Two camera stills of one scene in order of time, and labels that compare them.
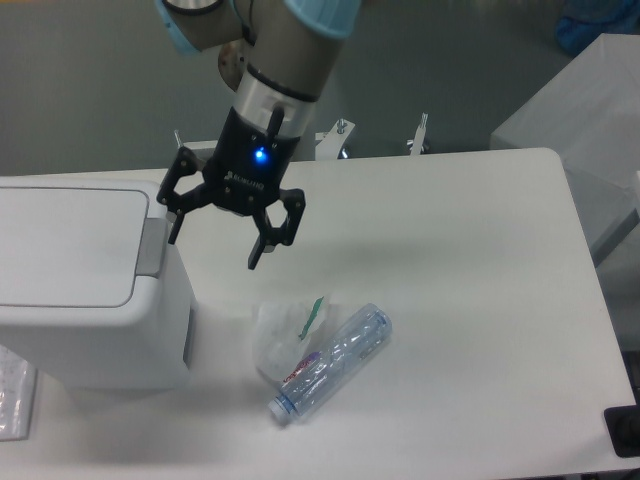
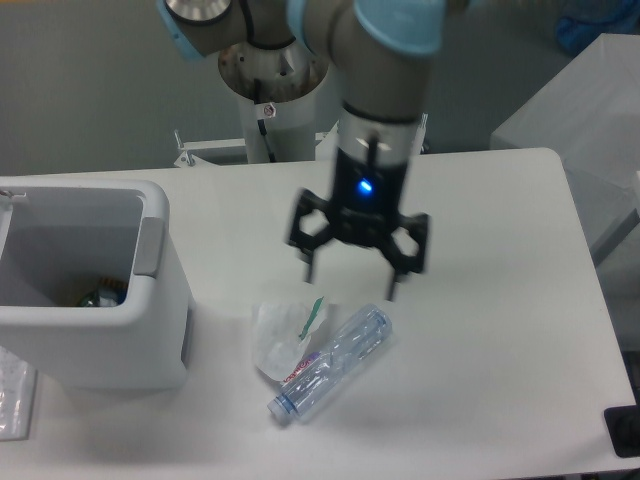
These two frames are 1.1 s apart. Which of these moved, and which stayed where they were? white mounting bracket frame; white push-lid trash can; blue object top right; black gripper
Moved: black gripper
Stayed: white push-lid trash can; white mounting bracket frame; blue object top right
